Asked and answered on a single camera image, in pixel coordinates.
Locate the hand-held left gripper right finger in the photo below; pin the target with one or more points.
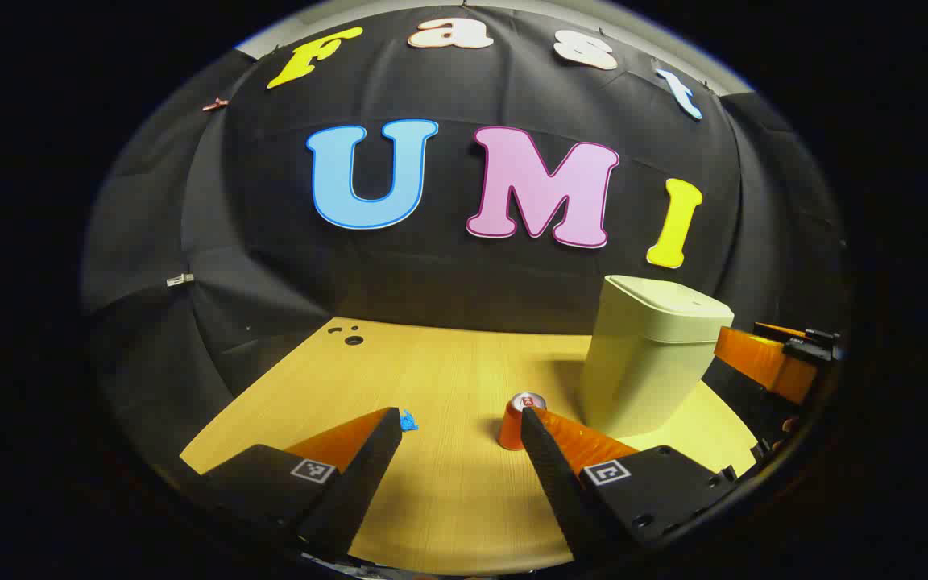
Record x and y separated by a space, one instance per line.
557 491

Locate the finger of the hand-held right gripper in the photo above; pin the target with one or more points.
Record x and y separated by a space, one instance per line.
770 362
810 345

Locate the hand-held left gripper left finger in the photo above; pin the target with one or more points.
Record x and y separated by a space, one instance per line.
359 483

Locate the orange pop can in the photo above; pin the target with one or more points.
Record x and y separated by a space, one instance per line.
511 427

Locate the blue paper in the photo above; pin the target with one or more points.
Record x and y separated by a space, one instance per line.
408 420

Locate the pale green desktop garbage bin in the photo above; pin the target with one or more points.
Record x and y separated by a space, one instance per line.
641 362

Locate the wooden desktop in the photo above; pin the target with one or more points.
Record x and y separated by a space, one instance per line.
456 379

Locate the black backdrop cloth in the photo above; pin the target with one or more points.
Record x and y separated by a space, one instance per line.
448 274

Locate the silver cloth clip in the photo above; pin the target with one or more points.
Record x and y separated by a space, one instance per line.
180 279

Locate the red cloth clip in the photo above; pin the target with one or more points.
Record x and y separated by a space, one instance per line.
215 104

